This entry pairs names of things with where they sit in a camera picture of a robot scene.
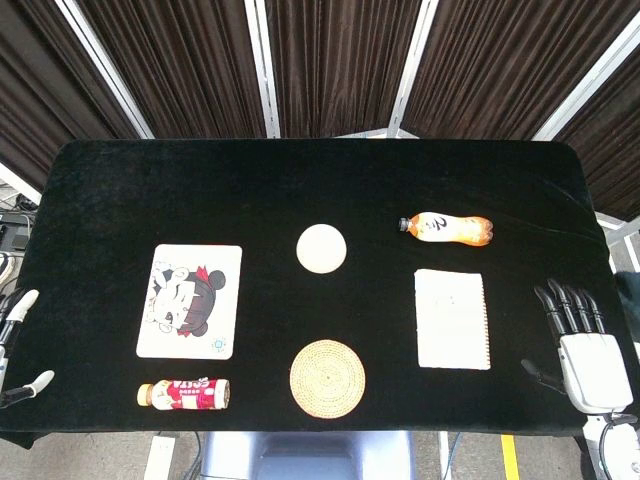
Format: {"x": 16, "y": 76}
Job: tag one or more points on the cartoon mouse pad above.
{"x": 195, "y": 265}

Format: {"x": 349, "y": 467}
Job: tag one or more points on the white metal frame foot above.
{"x": 620, "y": 240}

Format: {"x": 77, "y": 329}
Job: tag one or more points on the white upside-down bowl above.
{"x": 321, "y": 248}

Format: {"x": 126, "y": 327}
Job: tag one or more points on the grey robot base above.
{"x": 310, "y": 457}

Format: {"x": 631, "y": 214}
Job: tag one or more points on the yellow floor tape strip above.
{"x": 510, "y": 457}

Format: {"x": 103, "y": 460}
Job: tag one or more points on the dark brown curtain panel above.
{"x": 340, "y": 65}
{"x": 185, "y": 65}
{"x": 610, "y": 150}
{"x": 40, "y": 75}
{"x": 500, "y": 65}

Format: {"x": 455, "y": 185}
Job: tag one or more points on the orange drink bottle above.
{"x": 450, "y": 229}

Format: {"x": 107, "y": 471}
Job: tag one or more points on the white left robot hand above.
{"x": 24, "y": 306}

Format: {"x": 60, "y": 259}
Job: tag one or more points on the round woven rattan coaster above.
{"x": 327, "y": 378}

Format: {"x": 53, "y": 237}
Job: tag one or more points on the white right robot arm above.
{"x": 592, "y": 432}

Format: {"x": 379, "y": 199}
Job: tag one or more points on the white power strip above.
{"x": 160, "y": 457}

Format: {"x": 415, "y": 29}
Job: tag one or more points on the white metal frame post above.
{"x": 407, "y": 75}
{"x": 107, "y": 70}
{"x": 20, "y": 184}
{"x": 585, "y": 85}
{"x": 264, "y": 70}

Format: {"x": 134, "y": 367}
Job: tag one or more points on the black electronic equipment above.
{"x": 17, "y": 232}

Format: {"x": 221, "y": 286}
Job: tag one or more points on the black velvet tablecloth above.
{"x": 300, "y": 190}

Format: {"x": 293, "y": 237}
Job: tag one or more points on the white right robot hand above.
{"x": 592, "y": 365}

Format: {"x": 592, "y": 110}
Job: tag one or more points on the red snack can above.
{"x": 190, "y": 394}

